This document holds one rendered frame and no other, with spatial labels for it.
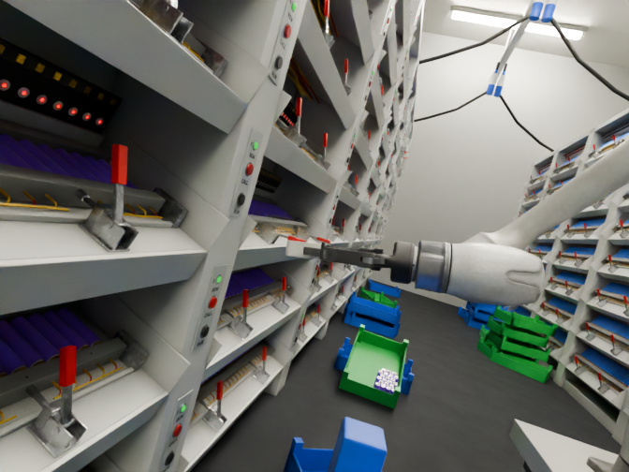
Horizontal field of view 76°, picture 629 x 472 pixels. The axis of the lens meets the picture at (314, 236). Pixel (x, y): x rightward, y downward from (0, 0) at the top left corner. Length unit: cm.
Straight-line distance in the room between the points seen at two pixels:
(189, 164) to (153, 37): 21
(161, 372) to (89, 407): 11
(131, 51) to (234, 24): 24
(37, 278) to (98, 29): 18
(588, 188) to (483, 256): 24
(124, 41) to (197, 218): 25
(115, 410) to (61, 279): 22
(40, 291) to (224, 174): 26
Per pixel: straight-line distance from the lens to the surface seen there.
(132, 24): 37
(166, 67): 41
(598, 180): 86
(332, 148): 123
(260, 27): 57
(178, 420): 66
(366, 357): 167
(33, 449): 47
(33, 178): 40
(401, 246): 73
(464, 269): 71
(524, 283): 74
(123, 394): 56
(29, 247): 35
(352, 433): 20
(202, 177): 55
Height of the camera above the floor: 57
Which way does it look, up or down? 3 degrees down
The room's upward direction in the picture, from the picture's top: 16 degrees clockwise
